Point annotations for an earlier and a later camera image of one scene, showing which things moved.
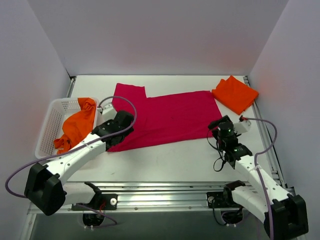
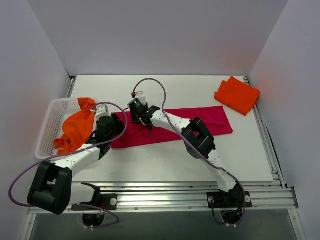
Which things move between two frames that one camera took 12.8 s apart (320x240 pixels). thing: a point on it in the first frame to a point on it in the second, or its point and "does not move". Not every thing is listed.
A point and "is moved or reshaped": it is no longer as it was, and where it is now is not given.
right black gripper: (216, 124) to (144, 119)
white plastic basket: (58, 110) does not move
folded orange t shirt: (235, 94) does not move
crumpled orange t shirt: (77, 125) does not move
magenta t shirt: (164, 119) is moved or reshaped
